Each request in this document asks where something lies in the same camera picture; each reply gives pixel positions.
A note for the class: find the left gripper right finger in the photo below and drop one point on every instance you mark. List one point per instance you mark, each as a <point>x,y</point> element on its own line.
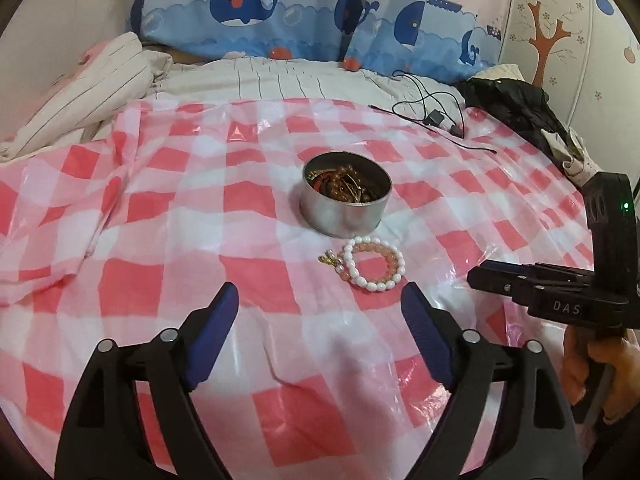
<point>534,435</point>

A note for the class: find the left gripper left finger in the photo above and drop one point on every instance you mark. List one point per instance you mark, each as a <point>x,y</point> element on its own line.
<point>103,435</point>

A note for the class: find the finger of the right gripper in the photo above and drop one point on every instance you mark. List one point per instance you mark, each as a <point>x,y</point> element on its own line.
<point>540,271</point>
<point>510,280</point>

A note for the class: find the person right hand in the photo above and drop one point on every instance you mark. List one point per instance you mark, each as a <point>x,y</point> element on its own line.
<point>614,360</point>

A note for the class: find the white patterned cloth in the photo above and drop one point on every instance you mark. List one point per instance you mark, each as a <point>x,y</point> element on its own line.
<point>577,159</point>

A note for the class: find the black jacket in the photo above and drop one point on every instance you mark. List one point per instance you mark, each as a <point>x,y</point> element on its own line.
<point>520,106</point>

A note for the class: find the round silver metal tin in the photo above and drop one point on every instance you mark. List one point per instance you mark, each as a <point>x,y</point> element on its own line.
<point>344,194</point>

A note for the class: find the red white checkered plastic sheet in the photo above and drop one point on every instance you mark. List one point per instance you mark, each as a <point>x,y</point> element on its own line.
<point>122,237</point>

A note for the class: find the white wardrobe with tree decal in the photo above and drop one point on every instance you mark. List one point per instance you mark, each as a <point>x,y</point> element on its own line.
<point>584,54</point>

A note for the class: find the blue whale pattern pillow right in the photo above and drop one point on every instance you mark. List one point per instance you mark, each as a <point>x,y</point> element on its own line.
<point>446,40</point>

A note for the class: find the blue whale pattern pillow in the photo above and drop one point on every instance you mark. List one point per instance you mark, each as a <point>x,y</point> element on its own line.
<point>446,40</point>
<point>316,30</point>

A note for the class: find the blue whale pattern pillow left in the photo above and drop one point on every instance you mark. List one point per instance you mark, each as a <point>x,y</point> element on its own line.
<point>316,30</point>

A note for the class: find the white striped quilt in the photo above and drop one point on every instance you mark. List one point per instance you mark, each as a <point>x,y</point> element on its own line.
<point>82,105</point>

